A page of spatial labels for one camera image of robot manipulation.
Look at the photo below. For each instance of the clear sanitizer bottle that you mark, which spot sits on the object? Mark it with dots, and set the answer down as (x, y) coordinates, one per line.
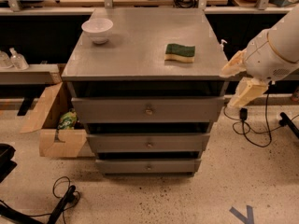
(18, 60)

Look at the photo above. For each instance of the grey bottom drawer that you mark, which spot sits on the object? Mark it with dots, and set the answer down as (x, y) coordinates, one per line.
(148, 166)

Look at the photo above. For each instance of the brown cardboard box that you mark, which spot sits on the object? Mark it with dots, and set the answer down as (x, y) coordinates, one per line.
(44, 117)

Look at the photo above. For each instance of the green snack bag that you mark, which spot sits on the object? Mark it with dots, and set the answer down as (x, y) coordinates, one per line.
(68, 120)

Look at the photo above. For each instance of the black stand leg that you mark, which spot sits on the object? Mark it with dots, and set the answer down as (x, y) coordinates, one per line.
(286, 121)

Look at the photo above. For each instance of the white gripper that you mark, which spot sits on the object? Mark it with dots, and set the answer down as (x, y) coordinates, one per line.
(263, 61)

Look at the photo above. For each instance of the clear plastic bottle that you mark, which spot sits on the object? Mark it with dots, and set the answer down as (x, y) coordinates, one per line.
(5, 61)

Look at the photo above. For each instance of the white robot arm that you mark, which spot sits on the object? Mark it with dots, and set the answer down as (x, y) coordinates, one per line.
(289, 23)

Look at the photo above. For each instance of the white pump dispenser bottle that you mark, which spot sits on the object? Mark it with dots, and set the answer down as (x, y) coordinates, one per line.
(223, 43)

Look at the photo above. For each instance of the black chair base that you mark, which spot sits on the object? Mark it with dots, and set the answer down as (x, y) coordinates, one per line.
(6, 163)

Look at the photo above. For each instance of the grey drawer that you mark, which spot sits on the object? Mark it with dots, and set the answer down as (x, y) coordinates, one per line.
(148, 166)
(144, 110)
(148, 142)

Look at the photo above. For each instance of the grey top drawer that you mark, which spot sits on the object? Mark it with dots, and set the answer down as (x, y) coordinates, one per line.
(144, 110)

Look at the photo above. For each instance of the green yellow sponge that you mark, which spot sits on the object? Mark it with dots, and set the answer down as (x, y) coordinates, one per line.
(180, 53)

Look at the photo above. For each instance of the grey wooden drawer cabinet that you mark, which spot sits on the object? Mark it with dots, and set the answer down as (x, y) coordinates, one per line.
(131, 64)

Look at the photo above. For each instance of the white ceramic bowl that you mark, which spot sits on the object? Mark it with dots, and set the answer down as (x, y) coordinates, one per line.
(98, 30)

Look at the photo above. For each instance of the grey middle drawer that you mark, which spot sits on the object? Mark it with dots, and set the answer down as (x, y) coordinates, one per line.
(148, 142)

